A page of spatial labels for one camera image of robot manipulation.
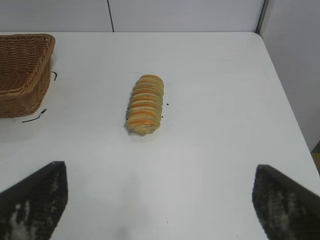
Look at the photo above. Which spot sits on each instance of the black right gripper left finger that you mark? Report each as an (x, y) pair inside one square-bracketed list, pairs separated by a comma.
[(32, 205)]

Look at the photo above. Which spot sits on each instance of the long striped bread loaf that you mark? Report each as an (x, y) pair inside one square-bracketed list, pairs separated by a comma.
[(145, 105)]

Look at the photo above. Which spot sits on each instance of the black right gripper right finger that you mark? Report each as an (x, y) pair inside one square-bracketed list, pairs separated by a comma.
[(287, 210)]

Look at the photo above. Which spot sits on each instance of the grey metal corner post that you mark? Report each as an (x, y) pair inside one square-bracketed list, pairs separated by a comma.
[(262, 15)]

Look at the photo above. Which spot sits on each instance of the brown woven wicker basket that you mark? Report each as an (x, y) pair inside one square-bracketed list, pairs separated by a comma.
[(20, 75)]

